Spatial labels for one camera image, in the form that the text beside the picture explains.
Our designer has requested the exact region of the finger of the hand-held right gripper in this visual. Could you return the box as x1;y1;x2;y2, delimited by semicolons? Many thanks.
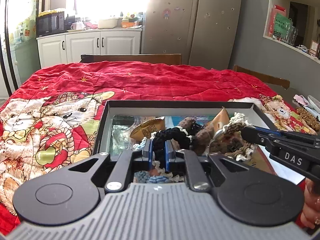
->
252;127;283;136
241;126;276;147

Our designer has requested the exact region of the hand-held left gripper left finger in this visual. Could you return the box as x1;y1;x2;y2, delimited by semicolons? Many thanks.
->
69;139;153;193

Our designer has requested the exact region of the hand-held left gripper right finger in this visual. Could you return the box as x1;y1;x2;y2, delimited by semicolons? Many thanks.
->
164;139;250;193

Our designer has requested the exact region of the black knitted hair tie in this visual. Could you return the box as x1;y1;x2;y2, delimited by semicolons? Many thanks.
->
152;127;192;155

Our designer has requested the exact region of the brown and white knitted tie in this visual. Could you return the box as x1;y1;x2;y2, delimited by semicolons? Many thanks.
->
209;124;255;162

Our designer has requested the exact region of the brown fuzzy hair claw clip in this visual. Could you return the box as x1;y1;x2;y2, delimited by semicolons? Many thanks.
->
179;119;215;154

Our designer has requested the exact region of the black cardboard box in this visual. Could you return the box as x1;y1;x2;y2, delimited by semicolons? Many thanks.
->
93;99;279;180

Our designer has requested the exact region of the person's right hand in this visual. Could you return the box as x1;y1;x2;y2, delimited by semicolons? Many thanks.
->
301;177;320;229

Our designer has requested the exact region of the small brown snack packet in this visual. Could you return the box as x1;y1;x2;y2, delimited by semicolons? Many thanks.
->
129;117;165;140

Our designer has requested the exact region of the pink scalloped dish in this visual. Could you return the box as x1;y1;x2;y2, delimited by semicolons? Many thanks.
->
293;94;310;108

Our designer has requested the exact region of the white plate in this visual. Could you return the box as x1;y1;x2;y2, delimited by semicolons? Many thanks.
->
307;95;320;113

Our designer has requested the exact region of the dark wooden chair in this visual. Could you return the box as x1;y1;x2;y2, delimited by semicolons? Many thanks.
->
232;64;290;89
80;53;182;65

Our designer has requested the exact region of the red printed bear blanket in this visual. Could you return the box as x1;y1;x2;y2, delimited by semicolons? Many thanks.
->
0;61;318;230

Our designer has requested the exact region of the clear drinking glasses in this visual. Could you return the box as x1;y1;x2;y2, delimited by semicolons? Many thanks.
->
285;26;299;45

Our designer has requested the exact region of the green printed bag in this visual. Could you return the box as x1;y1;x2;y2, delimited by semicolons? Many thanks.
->
272;14;293;42

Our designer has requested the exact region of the grey double-door fridge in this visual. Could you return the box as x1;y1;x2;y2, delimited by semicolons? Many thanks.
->
140;0;244;70

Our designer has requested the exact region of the red printed bag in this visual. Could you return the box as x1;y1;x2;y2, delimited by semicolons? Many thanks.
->
267;4;287;38

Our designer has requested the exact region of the white kitchen cabinet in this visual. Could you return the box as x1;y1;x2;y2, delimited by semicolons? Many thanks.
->
36;27;143;68

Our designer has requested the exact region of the white plastic basin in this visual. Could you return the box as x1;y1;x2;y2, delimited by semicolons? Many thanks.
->
97;17;118;29

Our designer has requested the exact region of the black microwave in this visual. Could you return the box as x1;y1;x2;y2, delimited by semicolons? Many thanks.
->
36;12;65;37

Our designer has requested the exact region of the blue knitted hair tie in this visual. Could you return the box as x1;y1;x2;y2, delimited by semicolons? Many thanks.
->
134;170;185;184

